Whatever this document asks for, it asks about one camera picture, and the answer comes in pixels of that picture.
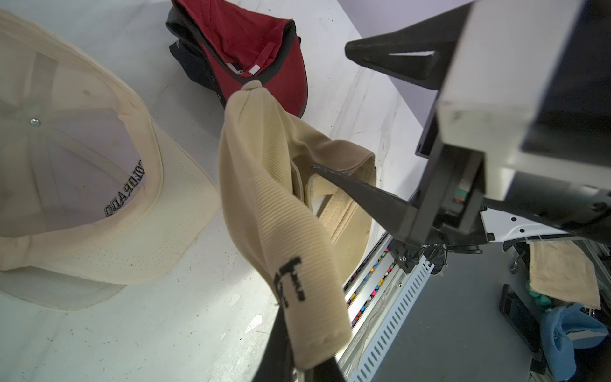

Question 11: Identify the cream Colorado baseball cap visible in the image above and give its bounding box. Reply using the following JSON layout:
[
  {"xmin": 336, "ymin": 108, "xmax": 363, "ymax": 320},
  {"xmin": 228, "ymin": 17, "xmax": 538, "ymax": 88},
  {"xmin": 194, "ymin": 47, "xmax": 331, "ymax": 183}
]
[{"xmin": 1, "ymin": 10, "xmax": 220, "ymax": 310}]

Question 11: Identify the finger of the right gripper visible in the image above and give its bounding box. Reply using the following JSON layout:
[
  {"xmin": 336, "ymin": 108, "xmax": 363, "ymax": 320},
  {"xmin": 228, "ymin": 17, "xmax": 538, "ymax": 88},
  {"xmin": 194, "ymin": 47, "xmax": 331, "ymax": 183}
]
[{"xmin": 345, "ymin": 3, "xmax": 472, "ymax": 90}]

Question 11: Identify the blue cloth under table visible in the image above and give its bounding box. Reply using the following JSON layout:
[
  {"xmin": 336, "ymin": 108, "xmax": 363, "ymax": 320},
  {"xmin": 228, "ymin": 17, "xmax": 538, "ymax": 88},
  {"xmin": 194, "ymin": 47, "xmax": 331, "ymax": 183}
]
[{"xmin": 539, "ymin": 303, "xmax": 609, "ymax": 381}]

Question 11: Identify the beige cloth under table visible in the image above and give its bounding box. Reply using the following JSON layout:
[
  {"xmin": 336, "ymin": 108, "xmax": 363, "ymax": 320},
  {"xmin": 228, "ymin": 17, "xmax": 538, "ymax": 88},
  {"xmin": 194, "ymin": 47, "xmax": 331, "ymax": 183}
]
[{"xmin": 529, "ymin": 240, "xmax": 601, "ymax": 310}]

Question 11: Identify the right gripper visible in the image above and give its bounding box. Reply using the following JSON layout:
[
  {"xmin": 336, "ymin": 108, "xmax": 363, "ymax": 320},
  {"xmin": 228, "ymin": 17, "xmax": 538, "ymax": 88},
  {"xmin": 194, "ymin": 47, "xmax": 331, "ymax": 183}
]
[{"xmin": 311, "ymin": 103, "xmax": 610, "ymax": 247}]

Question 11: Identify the tan dark-brim baseball cap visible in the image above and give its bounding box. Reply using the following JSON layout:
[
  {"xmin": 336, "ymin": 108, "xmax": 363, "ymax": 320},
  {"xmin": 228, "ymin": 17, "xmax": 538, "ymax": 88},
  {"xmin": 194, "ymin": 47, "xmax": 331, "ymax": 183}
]
[{"xmin": 220, "ymin": 81, "xmax": 376, "ymax": 370}]

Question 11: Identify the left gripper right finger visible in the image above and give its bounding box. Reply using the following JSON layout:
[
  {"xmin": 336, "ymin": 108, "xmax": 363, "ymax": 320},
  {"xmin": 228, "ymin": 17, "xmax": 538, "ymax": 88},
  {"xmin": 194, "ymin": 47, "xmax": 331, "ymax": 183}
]
[{"xmin": 305, "ymin": 357, "xmax": 345, "ymax": 382}]

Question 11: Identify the red baseball cap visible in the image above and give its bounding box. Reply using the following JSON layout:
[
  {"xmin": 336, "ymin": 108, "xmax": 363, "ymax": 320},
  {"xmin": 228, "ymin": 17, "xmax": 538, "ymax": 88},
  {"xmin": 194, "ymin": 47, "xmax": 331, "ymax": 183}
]
[{"xmin": 165, "ymin": 0, "xmax": 308, "ymax": 117}]

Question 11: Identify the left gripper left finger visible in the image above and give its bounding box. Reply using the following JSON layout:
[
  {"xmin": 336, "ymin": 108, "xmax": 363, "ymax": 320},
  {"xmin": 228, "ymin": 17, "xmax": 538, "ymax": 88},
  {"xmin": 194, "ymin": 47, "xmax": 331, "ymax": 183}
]
[{"xmin": 252, "ymin": 308, "xmax": 294, "ymax": 382}]

